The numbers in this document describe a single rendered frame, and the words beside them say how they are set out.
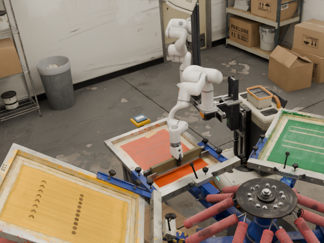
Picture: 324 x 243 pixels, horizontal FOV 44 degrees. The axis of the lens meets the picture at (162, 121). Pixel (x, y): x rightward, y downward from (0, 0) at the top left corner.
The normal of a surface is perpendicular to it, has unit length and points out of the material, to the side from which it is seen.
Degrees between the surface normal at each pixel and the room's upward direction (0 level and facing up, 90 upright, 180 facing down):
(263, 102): 92
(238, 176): 0
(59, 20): 90
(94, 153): 0
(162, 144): 0
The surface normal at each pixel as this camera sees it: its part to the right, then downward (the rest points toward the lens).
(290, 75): 0.29, 0.48
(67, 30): 0.51, 0.40
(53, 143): -0.08, -0.85
